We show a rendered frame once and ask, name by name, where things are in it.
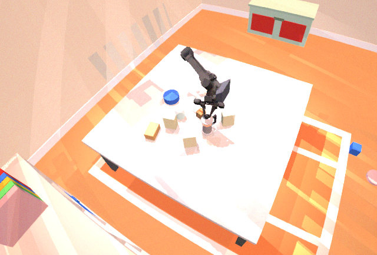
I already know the blue short cylinder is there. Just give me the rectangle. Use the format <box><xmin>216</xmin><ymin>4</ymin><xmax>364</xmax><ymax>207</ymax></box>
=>
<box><xmin>163</xmin><ymin>90</ymin><xmax>180</xmax><ymax>105</ymax></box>

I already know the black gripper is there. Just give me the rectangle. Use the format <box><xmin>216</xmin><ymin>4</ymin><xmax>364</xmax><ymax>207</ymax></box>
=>
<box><xmin>193</xmin><ymin>91</ymin><xmax>225</xmax><ymax>118</ymax></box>

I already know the beige rectangular block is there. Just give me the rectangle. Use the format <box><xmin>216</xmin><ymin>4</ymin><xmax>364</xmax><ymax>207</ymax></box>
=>
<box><xmin>163</xmin><ymin>112</ymin><xmax>178</xmax><ymax>130</ymax></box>
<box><xmin>221</xmin><ymin>109</ymin><xmax>235</xmax><ymax>127</ymax></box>
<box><xmin>182</xmin><ymin>130</ymin><xmax>197</xmax><ymax>148</ymax></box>

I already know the glass french press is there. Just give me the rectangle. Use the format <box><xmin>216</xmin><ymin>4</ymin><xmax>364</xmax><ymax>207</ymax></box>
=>
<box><xmin>201</xmin><ymin>114</ymin><xmax>217</xmax><ymax>135</ymax></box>

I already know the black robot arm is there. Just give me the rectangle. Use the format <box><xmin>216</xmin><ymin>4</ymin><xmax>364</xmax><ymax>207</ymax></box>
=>
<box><xmin>180</xmin><ymin>47</ymin><xmax>222</xmax><ymax>102</ymax></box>

